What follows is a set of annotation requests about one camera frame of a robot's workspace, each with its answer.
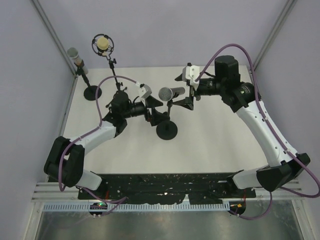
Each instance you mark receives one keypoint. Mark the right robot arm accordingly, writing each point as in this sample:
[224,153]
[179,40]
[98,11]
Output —
[282,158]

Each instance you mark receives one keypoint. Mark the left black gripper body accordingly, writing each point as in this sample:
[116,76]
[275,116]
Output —
[147,114]

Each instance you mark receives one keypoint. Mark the cream condenser microphone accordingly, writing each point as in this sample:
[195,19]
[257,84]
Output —
[102,45]

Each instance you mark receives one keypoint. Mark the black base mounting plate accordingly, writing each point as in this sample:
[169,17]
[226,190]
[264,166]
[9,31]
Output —
[170,188]

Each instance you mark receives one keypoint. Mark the black silver handheld microphone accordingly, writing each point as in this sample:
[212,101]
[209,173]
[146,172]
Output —
[166,94]

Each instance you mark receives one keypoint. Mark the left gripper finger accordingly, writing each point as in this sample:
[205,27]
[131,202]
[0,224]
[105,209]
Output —
[151,102]
[158,117]

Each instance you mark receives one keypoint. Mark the black tripod stand with shockmount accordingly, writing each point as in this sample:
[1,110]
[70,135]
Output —
[108,56]

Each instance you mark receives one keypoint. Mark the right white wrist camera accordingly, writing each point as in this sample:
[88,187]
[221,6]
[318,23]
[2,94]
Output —
[190,74]

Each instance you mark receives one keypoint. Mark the rear black round-base stand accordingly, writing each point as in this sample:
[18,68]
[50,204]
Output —
[90,91]

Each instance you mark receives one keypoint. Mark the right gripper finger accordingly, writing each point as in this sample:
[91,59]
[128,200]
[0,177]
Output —
[185,75]
[183,103]

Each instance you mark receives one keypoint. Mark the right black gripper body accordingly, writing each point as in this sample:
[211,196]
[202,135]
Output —
[195,93]

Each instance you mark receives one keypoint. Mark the black round-base mic stand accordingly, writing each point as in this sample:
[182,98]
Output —
[167,129]

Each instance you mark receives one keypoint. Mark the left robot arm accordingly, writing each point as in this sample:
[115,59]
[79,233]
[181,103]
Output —
[65,162]

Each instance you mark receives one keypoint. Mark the white slotted cable duct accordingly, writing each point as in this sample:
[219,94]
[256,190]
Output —
[98,207]

